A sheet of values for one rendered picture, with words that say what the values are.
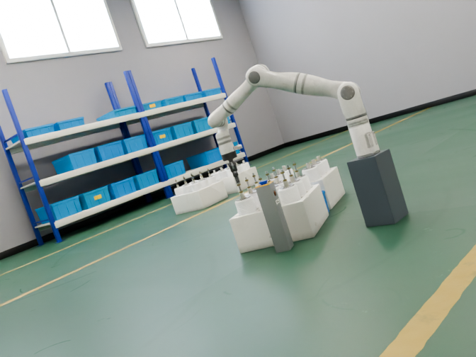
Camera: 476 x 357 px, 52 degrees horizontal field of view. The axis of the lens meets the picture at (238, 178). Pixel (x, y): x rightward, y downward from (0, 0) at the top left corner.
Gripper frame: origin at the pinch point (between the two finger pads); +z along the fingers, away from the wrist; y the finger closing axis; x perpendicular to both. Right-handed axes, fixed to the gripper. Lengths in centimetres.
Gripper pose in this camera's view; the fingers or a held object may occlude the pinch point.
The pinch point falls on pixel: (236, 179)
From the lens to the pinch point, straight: 243.6
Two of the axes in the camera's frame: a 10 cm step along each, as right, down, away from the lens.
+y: 0.3, 0.8, -10.0
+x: 9.5, -3.2, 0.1
